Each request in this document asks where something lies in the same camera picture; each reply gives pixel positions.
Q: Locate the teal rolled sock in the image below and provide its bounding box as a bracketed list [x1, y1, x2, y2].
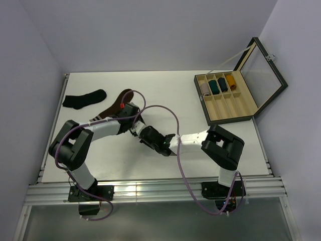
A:
[208, 80, 220, 95]

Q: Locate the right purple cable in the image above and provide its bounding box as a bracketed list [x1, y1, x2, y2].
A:
[131, 104, 248, 217]

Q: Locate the black sock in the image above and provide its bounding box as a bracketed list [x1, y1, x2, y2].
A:
[62, 89, 107, 110]

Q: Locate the mustard rolled sock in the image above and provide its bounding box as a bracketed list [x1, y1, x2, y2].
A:
[225, 75, 237, 90]

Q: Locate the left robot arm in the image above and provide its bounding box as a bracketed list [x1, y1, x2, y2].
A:
[49, 103, 139, 200]

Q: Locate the aluminium frame rail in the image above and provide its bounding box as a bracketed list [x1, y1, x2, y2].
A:
[24, 176, 287, 206]

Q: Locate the brown striped sock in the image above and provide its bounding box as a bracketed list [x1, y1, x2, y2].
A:
[90, 89, 134, 122]

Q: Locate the black compartment box with lid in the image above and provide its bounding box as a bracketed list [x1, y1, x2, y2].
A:
[194, 37, 288, 126]

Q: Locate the dark blue rolled sock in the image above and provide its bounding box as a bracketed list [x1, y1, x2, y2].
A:
[217, 77, 228, 92]

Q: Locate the purple cable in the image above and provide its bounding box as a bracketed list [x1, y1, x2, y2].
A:
[54, 89, 146, 221]
[131, 104, 248, 217]

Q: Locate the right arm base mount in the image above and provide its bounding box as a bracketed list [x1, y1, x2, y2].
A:
[201, 180, 246, 213]

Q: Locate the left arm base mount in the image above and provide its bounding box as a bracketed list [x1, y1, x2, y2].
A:
[67, 185, 114, 216]

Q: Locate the beige sock with red stripes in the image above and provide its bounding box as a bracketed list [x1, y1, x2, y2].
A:
[200, 83, 211, 96]

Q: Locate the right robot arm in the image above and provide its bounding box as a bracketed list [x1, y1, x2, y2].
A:
[131, 121, 245, 196]

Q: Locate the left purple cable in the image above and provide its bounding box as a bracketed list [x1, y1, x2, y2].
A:
[54, 89, 146, 221]

